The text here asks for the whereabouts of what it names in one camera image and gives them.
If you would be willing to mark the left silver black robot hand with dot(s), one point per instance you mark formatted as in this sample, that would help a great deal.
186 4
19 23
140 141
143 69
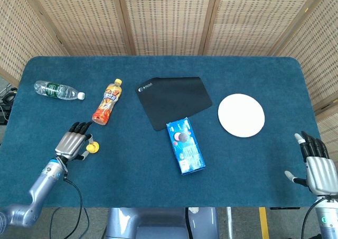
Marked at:
69 145

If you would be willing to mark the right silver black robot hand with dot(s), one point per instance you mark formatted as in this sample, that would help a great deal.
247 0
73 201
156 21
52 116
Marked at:
322 176

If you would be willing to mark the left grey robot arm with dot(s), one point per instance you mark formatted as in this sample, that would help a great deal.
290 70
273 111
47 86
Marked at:
39 188

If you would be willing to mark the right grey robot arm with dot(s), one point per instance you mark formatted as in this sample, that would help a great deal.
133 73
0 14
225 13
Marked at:
328 220

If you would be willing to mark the round white plate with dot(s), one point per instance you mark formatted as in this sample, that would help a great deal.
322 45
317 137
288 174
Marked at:
241 115

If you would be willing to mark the orange drink bottle yellow cap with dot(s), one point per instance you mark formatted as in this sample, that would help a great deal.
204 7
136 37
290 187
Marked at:
108 104

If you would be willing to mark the clear water bottle green label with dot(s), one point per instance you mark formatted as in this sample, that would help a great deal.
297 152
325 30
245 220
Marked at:
52 90

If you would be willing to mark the blue felt table cloth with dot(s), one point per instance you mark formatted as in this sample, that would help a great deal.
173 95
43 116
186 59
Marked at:
158 191

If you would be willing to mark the black mouse pad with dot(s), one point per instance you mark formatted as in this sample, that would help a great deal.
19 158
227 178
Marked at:
174 101

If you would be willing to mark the blue cookie box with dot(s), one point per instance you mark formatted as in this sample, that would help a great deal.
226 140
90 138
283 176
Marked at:
186 146

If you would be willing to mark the grey robot torso base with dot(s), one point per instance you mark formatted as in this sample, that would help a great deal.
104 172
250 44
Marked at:
158 223

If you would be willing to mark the woven bamboo screen panel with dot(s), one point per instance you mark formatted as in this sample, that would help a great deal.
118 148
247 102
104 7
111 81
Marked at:
169 19
84 19
319 51
253 19
23 32

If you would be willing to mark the white table leg post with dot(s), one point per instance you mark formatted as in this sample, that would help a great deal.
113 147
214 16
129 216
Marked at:
229 223

